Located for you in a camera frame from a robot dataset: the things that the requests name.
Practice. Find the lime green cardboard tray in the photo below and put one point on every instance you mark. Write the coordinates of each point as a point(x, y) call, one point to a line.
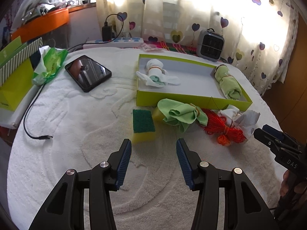
point(198, 85)

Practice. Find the green yellow scrub sponge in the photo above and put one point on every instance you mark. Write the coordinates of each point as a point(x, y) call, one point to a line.
point(147, 126)

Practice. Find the pink plastic packet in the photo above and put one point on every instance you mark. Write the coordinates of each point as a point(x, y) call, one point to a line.
point(150, 48)

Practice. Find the white blue power strip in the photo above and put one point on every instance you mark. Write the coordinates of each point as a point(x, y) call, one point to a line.
point(121, 42)

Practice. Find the white textured table towel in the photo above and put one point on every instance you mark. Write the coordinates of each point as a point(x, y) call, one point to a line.
point(67, 128)

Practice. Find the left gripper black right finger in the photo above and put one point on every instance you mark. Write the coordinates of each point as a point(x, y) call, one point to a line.
point(244, 206)

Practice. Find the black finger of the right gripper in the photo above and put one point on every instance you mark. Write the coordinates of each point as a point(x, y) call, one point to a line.
point(270, 137)

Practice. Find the lime green striped box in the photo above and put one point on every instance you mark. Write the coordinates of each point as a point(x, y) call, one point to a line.
point(18, 62)

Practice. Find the green white tissue pack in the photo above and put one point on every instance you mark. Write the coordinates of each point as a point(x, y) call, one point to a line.
point(50, 62)

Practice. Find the heart patterned curtain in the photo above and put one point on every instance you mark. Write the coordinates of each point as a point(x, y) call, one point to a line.
point(259, 35)

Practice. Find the light green cloth bundle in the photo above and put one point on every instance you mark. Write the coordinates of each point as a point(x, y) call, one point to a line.
point(181, 114)

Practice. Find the right hand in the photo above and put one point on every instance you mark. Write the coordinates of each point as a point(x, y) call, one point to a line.
point(284, 185)

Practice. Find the orange shelf tray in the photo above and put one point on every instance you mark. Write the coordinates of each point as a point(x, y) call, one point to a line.
point(46, 23)

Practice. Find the green towel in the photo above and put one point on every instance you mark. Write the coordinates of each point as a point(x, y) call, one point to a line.
point(228, 84)

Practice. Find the grey small desk heater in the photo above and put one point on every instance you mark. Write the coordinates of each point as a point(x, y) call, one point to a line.
point(210, 45)

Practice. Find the white sock bundle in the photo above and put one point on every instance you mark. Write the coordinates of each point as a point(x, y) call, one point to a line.
point(156, 75)

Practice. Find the wooden cabinet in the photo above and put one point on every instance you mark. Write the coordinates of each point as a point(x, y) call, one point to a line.
point(287, 100)

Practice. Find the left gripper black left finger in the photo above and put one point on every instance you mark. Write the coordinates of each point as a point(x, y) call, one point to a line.
point(64, 206)

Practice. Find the black smartphone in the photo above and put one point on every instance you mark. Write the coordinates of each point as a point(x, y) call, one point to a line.
point(87, 73)

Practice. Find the black charger plug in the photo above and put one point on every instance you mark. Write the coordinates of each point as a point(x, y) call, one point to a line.
point(106, 33)

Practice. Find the red yarn white cloth bundle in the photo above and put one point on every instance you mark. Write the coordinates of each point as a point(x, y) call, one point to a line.
point(231, 125)

